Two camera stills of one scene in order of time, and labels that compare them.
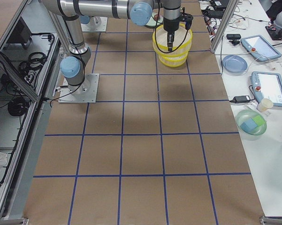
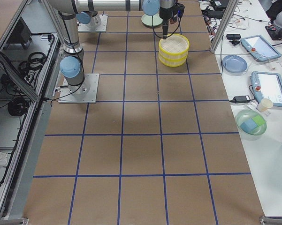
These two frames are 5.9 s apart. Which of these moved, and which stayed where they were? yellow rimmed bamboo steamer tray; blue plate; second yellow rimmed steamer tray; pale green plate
Moved: yellow rimmed bamboo steamer tray
Stayed: second yellow rimmed steamer tray; pale green plate; blue plate
